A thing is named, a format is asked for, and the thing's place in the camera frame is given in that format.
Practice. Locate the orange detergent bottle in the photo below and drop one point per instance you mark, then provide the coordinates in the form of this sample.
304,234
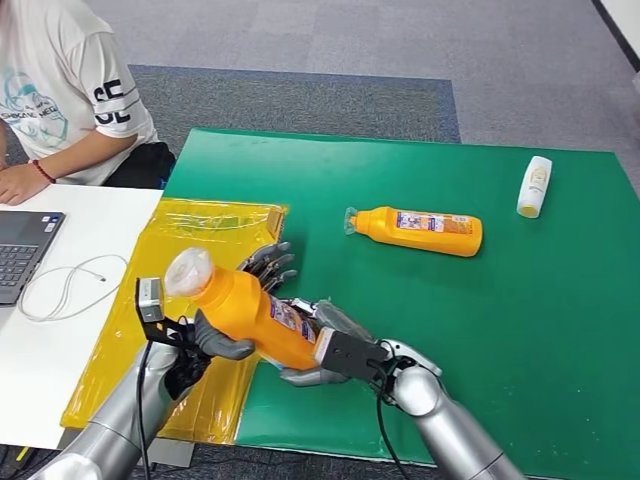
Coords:
250,311
425,238

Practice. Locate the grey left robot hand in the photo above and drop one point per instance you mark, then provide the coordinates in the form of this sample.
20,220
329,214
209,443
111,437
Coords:
220,343

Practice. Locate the person's left forearm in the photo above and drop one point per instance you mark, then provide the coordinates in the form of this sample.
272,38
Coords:
90,156

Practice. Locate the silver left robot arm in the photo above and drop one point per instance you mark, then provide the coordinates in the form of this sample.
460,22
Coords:
110,424

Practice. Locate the person's left hand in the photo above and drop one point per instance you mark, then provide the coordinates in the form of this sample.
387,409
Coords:
23,185

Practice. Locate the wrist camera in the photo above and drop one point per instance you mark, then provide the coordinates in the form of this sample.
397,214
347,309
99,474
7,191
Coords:
150,299
350,354

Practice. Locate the yellow film-wrapped cardboard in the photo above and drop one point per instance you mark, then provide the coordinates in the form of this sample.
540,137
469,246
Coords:
160,238

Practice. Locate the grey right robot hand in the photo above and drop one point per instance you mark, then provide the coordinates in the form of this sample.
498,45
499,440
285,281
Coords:
345,321

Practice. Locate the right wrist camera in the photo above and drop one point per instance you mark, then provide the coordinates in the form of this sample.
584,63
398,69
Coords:
350,354

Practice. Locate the green table mat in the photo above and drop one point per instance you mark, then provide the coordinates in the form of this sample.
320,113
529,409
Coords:
525,318

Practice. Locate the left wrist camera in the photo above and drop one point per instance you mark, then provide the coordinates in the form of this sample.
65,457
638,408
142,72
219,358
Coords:
150,299

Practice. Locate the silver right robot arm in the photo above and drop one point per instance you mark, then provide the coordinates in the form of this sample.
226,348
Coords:
450,430

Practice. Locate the person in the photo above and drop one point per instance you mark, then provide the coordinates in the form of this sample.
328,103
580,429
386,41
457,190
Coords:
65,73

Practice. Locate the white lotion bottle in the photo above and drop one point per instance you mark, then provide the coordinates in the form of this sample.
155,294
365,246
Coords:
533,187

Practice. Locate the dark grey laptop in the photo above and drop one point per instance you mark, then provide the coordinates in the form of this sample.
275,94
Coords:
23,255

